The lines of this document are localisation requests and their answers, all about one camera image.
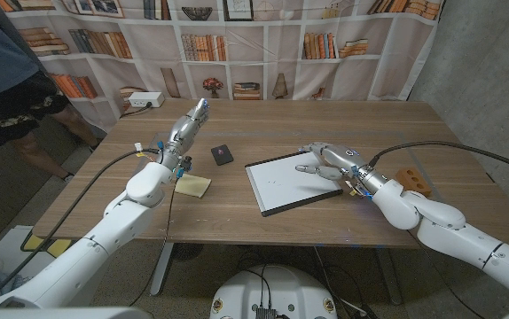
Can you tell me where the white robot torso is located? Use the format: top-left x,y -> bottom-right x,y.
208,264 -> 339,319

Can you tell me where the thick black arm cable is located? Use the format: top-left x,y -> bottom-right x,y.
0,148 -> 162,307
367,140 -> 509,178

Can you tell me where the small white whiteboard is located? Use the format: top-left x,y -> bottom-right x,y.
244,150 -> 344,218

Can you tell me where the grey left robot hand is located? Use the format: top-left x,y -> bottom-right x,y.
159,97 -> 211,172

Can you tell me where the grey table leg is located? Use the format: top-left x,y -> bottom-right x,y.
149,242 -> 176,297
376,247 -> 403,306

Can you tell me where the black power strip cable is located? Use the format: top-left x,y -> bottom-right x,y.
120,102 -> 153,120

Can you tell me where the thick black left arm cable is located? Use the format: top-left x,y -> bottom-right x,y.
0,148 -> 162,307

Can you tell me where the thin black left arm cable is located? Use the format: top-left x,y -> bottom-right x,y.
128,176 -> 180,307

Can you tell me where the standing person in shorts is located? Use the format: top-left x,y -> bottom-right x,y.
0,0 -> 105,183

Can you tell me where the orange brick with holes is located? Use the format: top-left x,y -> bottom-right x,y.
395,167 -> 433,198

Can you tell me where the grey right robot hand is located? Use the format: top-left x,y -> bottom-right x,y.
294,141 -> 388,197

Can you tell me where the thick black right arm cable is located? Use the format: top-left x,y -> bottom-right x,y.
367,140 -> 509,178

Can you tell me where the black card holder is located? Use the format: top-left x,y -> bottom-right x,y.
210,144 -> 235,167

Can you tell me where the printed bookshelf backdrop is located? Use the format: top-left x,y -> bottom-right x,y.
0,0 -> 446,134

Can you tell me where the white power strip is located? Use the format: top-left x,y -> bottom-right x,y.
128,91 -> 166,109

